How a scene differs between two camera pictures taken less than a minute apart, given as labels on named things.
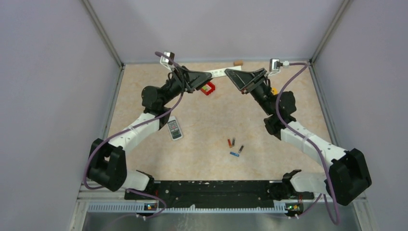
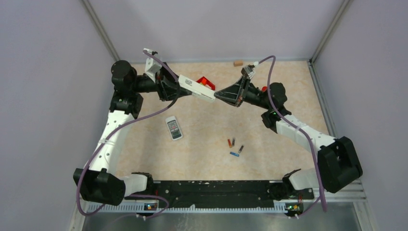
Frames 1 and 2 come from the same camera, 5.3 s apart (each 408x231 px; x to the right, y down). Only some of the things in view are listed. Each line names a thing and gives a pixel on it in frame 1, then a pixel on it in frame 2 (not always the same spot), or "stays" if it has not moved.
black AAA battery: (240, 149) stays
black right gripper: (239, 78) -> (237, 92)
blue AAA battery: (234, 154) stays
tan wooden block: (238, 63) stays
